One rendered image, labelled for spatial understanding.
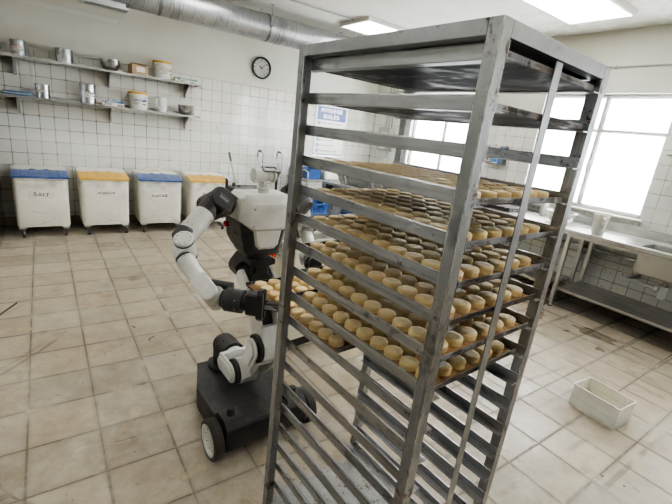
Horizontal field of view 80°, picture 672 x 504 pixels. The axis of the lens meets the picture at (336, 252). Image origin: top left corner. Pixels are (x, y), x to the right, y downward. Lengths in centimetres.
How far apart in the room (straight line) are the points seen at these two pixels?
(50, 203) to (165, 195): 127
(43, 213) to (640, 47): 685
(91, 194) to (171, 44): 231
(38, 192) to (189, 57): 266
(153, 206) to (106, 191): 57
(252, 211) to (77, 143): 468
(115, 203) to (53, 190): 65
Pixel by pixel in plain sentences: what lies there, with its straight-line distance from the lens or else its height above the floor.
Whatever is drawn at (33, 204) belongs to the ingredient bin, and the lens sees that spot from 578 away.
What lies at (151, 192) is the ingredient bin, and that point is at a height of 55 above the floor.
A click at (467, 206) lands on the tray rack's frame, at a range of 82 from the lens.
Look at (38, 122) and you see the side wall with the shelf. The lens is 631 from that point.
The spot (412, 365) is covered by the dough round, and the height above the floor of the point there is 106.
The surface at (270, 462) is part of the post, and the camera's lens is 176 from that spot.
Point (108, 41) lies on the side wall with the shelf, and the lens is 639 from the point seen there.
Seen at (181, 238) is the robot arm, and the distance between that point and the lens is 168.
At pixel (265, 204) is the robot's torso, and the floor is 125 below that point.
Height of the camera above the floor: 160
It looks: 17 degrees down
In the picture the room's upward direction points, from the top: 7 degrees clockwise
